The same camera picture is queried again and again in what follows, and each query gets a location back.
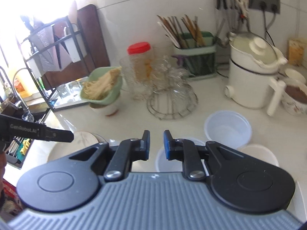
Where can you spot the yellow detergent bottle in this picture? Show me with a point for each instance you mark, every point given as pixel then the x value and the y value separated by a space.
pixel 21 88

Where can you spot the yellow cloth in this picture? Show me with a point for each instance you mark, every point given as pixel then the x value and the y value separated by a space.
pixel 25 145

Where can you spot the white electric cooking pot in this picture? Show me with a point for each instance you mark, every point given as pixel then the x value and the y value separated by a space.
pixel 254 65

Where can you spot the green chopstick holder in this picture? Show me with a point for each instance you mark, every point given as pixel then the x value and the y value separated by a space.
pixel 200 62

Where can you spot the black kitchen storage rack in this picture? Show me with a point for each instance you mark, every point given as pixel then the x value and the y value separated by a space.
pixel 51 47

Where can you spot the chrome sink faucet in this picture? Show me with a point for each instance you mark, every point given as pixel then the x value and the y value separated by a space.
pixel 6 87

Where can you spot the red lid plastic jar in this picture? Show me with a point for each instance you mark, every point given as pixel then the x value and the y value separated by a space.
pixel 141 55

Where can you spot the black sink drying rack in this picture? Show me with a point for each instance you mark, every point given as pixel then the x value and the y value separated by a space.
pixel 14 157

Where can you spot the black wall power outlet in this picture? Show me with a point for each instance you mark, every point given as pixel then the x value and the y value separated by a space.
pixel 273 6

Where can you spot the green bowl with noodles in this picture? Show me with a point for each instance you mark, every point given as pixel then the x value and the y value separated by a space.
pixel 103 86

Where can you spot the hanging utensil stand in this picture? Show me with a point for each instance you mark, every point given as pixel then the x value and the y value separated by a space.
pixel 235 19

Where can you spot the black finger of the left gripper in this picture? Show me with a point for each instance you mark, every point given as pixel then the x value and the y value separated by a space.
pixel 57 135

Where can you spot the yellow packet by wall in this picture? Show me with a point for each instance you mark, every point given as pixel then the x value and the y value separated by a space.
pixel 296 49

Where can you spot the leaf pattern plate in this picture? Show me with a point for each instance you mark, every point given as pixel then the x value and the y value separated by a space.
pixel 82 139

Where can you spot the wine glass in sink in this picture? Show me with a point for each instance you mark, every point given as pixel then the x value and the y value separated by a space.
pixel 27 116

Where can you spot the white bowl orange foot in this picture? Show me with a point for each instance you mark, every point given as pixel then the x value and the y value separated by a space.
pixel 106 110

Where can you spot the person's left hand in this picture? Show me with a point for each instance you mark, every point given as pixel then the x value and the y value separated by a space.
pixel 3 163

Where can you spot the brown wooden cutting board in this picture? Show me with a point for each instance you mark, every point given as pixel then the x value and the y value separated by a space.
pixel 97 55

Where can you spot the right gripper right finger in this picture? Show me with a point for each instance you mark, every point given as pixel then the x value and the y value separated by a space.
pixel 188 153

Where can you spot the metal wire cup rack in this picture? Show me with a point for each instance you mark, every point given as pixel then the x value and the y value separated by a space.
pixel 172 103

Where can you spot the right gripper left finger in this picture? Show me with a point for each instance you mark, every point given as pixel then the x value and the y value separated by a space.
pixel 127 152

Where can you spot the floral ceramic bowl brown contents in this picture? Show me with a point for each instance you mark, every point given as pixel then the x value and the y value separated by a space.
pixel 294 99

